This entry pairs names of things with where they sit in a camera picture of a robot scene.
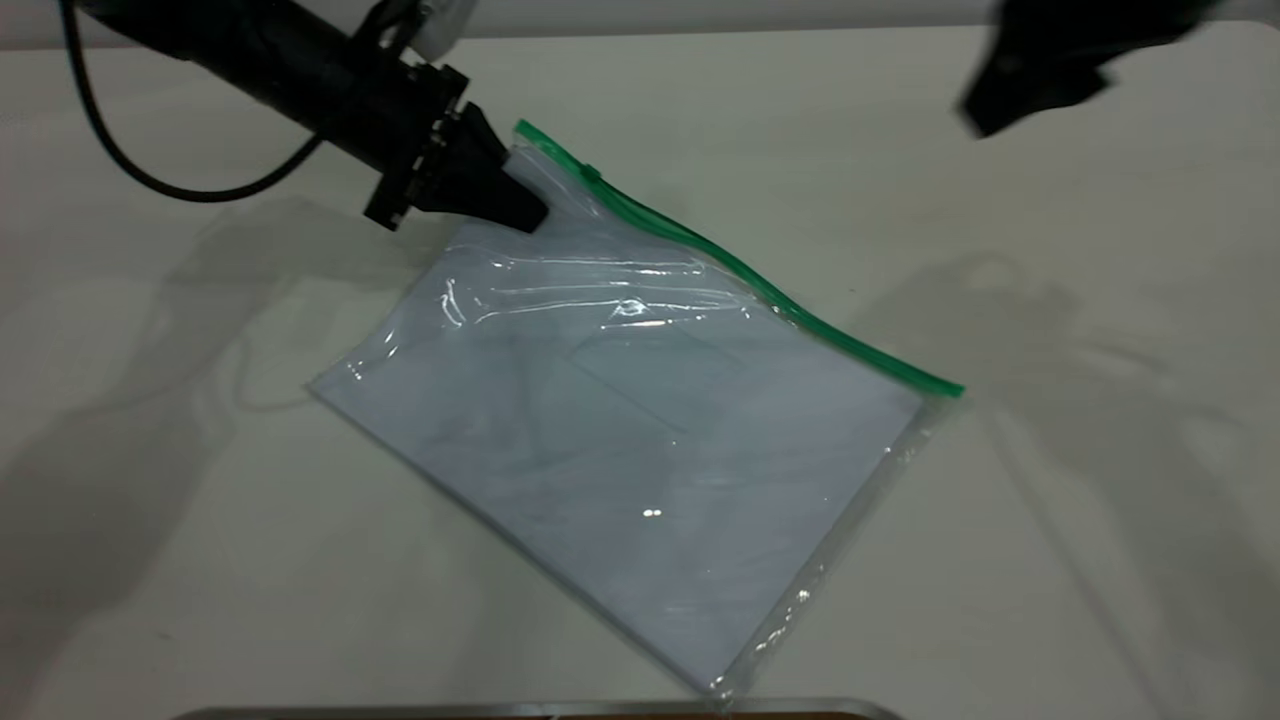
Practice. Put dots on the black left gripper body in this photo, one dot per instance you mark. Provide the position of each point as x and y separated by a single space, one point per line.
420 140

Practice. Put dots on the clear plastic zip bag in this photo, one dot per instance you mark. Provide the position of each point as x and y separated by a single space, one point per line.
650 450

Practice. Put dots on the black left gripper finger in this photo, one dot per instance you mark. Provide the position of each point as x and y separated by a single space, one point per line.
485 135
495 198

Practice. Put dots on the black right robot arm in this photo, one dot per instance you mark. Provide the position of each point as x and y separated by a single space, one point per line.
1100 20

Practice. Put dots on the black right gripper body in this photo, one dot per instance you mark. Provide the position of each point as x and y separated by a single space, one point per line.
1035 85

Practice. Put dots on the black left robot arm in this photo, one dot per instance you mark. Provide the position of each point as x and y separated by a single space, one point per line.
280 55

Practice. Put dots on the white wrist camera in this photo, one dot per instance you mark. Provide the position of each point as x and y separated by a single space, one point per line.
442 25

